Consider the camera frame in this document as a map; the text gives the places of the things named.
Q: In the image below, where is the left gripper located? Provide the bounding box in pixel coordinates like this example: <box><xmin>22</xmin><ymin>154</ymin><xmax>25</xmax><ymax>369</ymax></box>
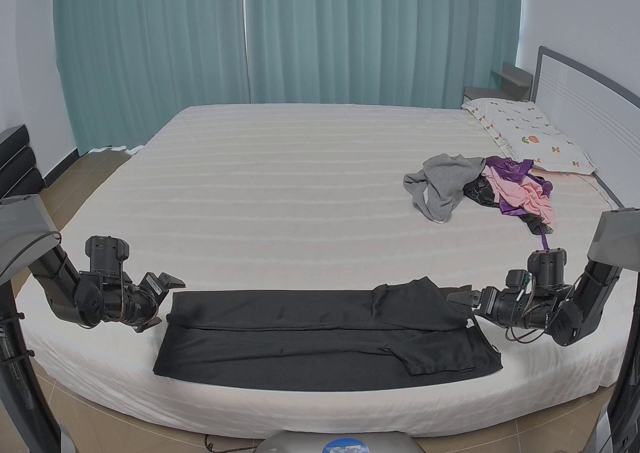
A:
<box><xmin>133</xmin><ymin>271</ymin><xmax>186</xmax><ymax>334</ymax></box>

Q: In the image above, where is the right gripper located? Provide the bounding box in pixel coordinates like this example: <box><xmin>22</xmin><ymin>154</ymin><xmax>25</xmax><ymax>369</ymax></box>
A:
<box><xmin>474</xmin><ymin>287</ymin><xmax>512</xmax><ymax>328</ymax></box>

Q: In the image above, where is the black T-shirt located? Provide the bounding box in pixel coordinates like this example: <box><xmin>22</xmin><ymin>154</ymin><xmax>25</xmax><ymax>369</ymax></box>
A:
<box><xmin>151</xmin><ymin>277</ymin><xmax>504</xmax><ymax>393</ymax></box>

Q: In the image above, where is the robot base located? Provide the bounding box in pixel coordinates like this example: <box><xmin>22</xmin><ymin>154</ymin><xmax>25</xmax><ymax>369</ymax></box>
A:
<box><xmin>257</xmin><ymin>430</ymin><xmax>416</xmax><ymax>453</ymax></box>

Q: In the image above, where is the bed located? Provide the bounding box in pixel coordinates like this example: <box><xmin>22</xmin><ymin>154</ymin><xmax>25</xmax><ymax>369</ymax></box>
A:
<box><xmin>15</xmin><ymin>45</ymin><xmax>640</xmax><ymax>440</ymax></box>

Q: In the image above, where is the pink garment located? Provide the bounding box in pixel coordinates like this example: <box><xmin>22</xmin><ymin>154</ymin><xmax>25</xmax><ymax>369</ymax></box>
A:
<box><xmin>485</xmin><ymin>169</ymin><xmax>555</xmax><ymax>223</ymax></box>

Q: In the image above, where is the black satin lace garment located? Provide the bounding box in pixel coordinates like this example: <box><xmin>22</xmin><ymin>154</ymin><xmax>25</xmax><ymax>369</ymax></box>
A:
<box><xmin>462</xmin><ymin>176</ymin><xmax>555</xmax><ymax>237</ymax></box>

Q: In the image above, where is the grey garment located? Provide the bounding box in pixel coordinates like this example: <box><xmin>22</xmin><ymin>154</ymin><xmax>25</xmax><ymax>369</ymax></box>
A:
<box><xmin>403</xmin><ymin>154</ymin><xmax>487</xmax><ymax>225</ymax></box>

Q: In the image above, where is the purple garment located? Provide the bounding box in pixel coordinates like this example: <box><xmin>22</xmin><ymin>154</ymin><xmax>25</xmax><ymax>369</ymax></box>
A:
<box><xmin>482</xmin><ymin>156</ymin><xmax>555</xmax><ymax>252</ymax></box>

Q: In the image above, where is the white printed pillow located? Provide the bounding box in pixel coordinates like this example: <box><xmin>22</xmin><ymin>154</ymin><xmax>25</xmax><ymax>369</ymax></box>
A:
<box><xmin>461</xmin><ymin>97</ymin><xmax>597</xmax><ymax>176</ymax></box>

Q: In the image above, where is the black chest of drawers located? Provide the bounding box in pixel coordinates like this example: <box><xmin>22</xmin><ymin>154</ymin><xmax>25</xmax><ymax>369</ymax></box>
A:
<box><xmin>0</xmin><ymin>125</ymin><xmax>45</xmax><ymax>203</ymax></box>

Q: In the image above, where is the grey bedside table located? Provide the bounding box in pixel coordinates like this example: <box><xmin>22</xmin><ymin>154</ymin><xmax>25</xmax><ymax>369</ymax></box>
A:
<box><xmin>462</xmin><ymin>61</ymin><xmax>534</xmax><ymax>103</ymax></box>

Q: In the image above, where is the blue-green curtain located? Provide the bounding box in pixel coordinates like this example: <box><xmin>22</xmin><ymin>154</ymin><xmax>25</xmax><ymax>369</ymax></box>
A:
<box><xmin>244</xmin><ymin>0</ymin><xmax>524</xmax><ymax>110</ymax></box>
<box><xmin>52</xmin><ymin>0</ymin><xmax>251</xmax><ymax>157</ymax></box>

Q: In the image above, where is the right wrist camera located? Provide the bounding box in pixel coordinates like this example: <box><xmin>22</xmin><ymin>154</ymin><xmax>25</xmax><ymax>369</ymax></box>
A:
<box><xmin>505</xmin><ymin>269</ymin><xmax>532</xmax><ymax>292</ymax></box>

